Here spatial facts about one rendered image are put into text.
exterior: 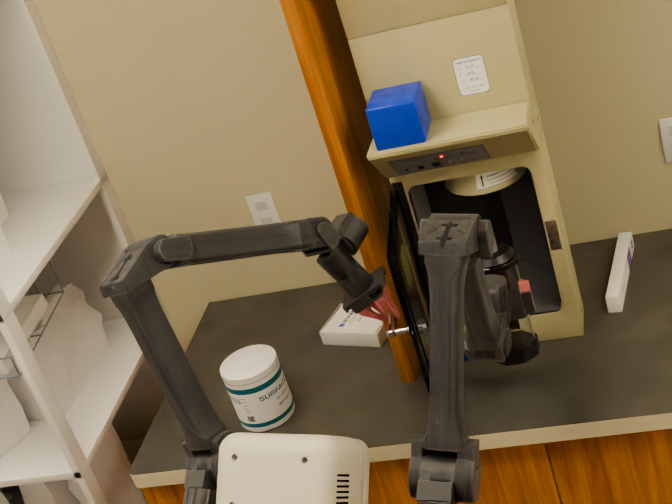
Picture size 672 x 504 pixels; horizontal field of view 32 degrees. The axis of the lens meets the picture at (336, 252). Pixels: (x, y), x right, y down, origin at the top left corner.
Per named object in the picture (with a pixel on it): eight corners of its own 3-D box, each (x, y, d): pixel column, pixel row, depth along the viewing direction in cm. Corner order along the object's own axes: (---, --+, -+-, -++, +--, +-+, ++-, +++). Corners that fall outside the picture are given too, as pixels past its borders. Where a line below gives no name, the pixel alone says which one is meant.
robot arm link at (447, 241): (407, 218, 180) (473, 219, 177) (427, 212, 193) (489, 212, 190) (408, 505, 185) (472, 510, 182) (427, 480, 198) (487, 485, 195)
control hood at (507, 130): (386, 173, 248) (373, 130, 243) (541, 144, 238) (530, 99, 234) (378, 199, 238) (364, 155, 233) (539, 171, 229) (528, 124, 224)
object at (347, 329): (344, 316, 296) (340, 303, 294) (401, 318, 287) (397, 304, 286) (323, 345, 287) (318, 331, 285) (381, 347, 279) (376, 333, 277)
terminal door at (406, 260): (441, 340, 265) (394, 184, 247) (442, 425, 239) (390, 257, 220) (437, 340, 265) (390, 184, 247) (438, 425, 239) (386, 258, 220)
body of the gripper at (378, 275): (350, 298, 241) (325, 274, 239) (388, 270, 237) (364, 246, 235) (348, 315, 235) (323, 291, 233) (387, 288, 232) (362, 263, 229)
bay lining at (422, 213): (456, 267, 285) (419, 136, 269) (564, 250, 278) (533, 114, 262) (446, 325, 265) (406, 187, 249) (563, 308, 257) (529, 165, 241)
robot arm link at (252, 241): (126, 276, 206) (162, 267, 198) (120, 244, 206) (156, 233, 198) (307, 251, 236) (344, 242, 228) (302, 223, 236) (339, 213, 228)
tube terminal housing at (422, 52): (450, 294, 290) (365, -3, 255) (584, 274, 281) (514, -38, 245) (440, 355, 269) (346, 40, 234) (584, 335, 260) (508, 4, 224)
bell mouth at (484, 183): (448, 164, 265) (443, 142, 262) (527, 149, 260) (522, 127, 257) (441, 202, 250) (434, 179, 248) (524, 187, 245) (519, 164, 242)
